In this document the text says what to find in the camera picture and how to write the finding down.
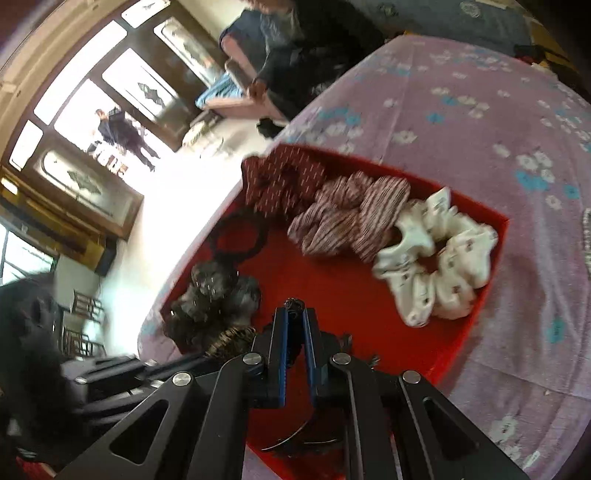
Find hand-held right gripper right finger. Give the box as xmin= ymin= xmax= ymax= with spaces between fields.
xmin=302 ymin=308 xmax=532 ymax=480

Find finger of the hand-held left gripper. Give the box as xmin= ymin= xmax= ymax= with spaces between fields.
xmin=74 ymin=352 xmax=223 ymax=387
xmin=85 ymin=381 xmax=168 ymax=417

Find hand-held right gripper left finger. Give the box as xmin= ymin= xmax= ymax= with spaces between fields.
xmin=55 ymin=307 xmax=289 ymax=480

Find leopard print scrunchie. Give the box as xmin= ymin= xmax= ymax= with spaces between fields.
xmin=203 ymin=325 xmax=257 ymax=360

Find black beaded hair tie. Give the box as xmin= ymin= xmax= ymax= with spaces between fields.
xmin=283 ymin=296 xmax=306 ymax=324

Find red tray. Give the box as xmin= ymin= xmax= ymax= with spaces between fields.
xmin=157 ymin=143 xmax=511 ymax=480

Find dark floral scrunchie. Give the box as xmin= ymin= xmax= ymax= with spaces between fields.
xmin=163 ymin=259 xmax=263 ymax=354

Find black lace scrunchie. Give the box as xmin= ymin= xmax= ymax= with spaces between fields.
xmin=210 ymin=210 xmax=269 ymax=265

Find red plaid scrunchie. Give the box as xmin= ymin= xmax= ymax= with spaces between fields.
xmin=287 ymin=172 xmax=411 ymax=264

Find white cherry print scrunchie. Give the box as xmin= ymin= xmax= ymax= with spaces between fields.
xmin=372 ymin=187 xmax=499 ymax=328

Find red polka dot scrunchie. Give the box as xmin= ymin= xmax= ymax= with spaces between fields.
xmin=241 ymin=148 xmax=328 ymax=215

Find wooden chair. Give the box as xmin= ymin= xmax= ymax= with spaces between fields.
xmin=62 ymin=290 xmax=108 ymax=358

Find dark fuzzy cloth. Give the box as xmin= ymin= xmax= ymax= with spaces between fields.
xmin=0 ymin=272 xmax=63 ymax=462

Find wooden glass panel door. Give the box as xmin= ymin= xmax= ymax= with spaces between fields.
xmin=0 ymin=0 xmax=232 ymax=241

